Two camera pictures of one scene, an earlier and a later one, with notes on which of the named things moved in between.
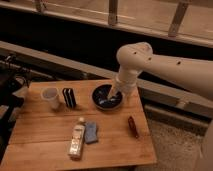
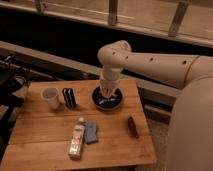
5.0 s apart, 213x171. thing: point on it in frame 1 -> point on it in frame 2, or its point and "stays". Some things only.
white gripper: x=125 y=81 -> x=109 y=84
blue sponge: x=91 y=134 stays
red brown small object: x=132 y=127 stays
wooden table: x=80 y=123 stays
